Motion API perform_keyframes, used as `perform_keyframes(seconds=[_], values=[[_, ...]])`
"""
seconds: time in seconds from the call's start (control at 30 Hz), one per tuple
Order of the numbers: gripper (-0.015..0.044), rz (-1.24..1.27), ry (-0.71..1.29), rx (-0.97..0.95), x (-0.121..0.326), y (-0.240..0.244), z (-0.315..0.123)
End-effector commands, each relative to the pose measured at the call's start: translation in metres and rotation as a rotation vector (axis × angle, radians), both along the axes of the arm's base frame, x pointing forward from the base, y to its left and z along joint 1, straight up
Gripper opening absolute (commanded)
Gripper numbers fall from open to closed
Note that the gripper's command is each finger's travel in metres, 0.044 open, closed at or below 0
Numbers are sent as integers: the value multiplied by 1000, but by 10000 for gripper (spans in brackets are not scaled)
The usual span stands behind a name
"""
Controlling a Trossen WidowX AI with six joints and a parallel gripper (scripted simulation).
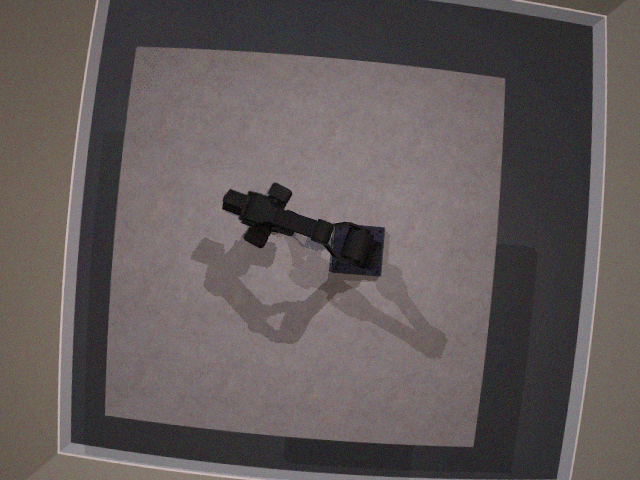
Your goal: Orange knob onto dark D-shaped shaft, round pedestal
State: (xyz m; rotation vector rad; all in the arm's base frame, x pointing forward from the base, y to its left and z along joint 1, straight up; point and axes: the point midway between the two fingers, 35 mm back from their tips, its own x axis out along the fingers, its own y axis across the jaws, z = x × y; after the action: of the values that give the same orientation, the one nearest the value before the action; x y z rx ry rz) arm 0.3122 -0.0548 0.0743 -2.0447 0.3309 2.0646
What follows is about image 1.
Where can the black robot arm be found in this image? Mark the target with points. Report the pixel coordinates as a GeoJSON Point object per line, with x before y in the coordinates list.
{"type": "Point", "coordinates": [256, 209]}

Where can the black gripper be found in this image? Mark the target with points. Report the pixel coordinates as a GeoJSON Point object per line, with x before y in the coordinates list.
{"type": "Point", "coordinates": [258, 236]}

